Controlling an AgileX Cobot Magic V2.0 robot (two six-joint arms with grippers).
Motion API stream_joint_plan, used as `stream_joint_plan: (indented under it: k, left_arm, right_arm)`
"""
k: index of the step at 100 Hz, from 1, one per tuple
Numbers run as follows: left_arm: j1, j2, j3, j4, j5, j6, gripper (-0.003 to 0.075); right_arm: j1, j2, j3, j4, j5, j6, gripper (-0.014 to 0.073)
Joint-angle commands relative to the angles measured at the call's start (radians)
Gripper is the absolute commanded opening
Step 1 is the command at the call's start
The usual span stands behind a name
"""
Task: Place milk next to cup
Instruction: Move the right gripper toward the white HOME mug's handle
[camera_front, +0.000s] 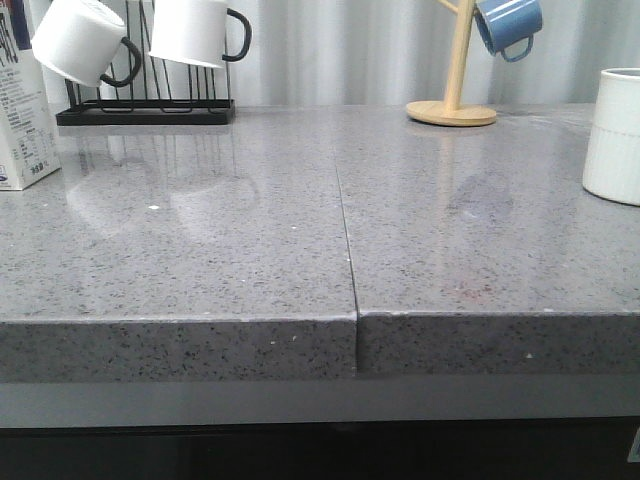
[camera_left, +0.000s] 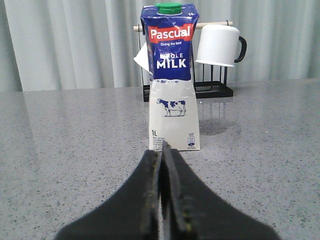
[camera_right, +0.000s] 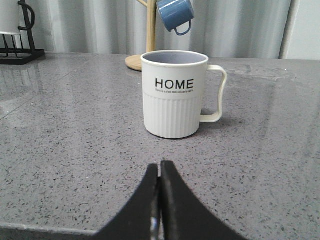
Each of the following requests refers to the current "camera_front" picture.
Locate white HOME mug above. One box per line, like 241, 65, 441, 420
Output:
582, 67, 639, 206

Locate white milk carton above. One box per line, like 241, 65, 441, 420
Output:
0, 1, 61, 191

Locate wooden mug tree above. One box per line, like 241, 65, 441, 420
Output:
405, 0, 497, 127

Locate right white hanging mug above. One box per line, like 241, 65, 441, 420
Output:
149, 0, 253, 69

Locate white hanging mug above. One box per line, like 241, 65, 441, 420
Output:
149, 0, 253, 69
31, 0, 143, 88

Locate blue enamel mug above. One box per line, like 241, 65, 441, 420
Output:
474, 0, 543, 63

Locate left white hanging mug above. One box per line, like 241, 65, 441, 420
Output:
31, 0, 143, 88

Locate black wire mug rack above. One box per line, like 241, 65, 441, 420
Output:
56, 1, 235, 126

